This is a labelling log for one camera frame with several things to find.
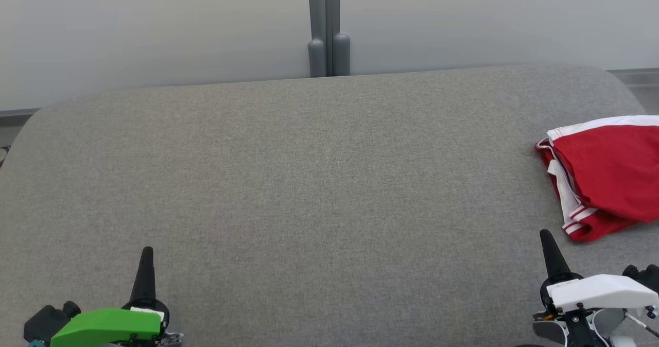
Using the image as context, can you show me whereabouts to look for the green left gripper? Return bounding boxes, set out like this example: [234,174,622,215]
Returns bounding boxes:
[49,246,185,347]

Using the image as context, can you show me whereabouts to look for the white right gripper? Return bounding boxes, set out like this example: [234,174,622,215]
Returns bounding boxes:
[539,229,659,319]

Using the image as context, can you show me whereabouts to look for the red shorts with white stripe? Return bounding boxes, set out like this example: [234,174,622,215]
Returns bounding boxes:
[546,115,659,224]

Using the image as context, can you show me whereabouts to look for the grey fabric sofa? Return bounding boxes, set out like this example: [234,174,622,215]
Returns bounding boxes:
[0,65,659,347]

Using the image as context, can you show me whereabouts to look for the grey partition base rail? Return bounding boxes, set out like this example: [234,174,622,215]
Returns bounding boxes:
[606,68,659,88]
[0,108,41,131]

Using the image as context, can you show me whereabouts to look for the grey partition post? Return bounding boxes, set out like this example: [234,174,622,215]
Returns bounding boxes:
[307,0,352,78]

